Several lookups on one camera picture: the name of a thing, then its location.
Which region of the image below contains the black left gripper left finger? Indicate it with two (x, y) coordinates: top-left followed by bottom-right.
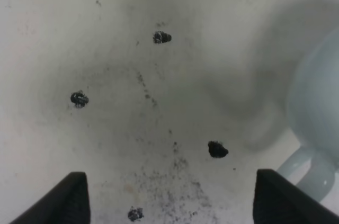
(12, 172), (91, 224)

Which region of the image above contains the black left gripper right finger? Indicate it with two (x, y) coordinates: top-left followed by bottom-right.
(252, 169), (338, 224)

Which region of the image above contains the light blue porcelain teapot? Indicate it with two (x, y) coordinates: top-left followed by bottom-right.
(277, 30), (338, 202)

